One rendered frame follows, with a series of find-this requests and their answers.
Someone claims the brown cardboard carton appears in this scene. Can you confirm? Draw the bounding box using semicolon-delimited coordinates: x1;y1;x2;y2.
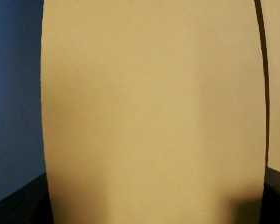
41;0;266;224
254;0;280;171

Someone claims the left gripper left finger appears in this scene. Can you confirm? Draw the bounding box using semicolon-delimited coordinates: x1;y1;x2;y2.
0;172;54;224

